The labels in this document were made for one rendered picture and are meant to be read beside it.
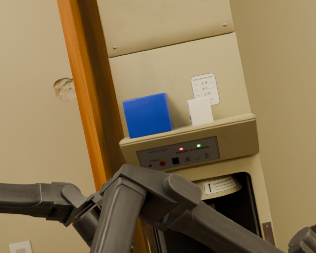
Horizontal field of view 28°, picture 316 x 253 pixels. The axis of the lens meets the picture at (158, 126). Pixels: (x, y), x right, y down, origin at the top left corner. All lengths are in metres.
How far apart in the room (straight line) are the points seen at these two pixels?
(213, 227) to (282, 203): 0.94
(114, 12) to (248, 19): 0.56
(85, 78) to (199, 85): 0.28
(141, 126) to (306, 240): 0.46
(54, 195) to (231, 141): 0.43
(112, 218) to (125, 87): 0.62
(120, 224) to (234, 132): 0.55
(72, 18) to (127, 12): 0.15
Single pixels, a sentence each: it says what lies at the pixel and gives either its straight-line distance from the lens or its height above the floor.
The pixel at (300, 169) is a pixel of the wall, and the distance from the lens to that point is 2.03.
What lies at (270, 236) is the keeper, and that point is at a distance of 1.61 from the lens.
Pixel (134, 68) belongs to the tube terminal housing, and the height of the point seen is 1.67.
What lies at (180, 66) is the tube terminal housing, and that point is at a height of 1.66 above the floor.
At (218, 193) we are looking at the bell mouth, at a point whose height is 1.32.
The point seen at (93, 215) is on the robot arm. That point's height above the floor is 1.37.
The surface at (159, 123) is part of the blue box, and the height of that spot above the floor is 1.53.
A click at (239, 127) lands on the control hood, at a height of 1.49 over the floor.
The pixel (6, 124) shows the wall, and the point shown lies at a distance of 2.08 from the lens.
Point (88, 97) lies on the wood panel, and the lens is 1.49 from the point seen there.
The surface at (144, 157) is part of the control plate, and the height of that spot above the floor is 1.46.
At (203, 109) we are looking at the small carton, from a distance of 1.47.
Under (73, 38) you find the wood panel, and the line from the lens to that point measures 1.50.
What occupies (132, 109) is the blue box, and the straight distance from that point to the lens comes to 1.46.
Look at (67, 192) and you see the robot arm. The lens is 1.36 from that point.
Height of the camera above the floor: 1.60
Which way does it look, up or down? 3 degrees down
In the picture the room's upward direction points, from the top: 11 degrees counter-clockwise
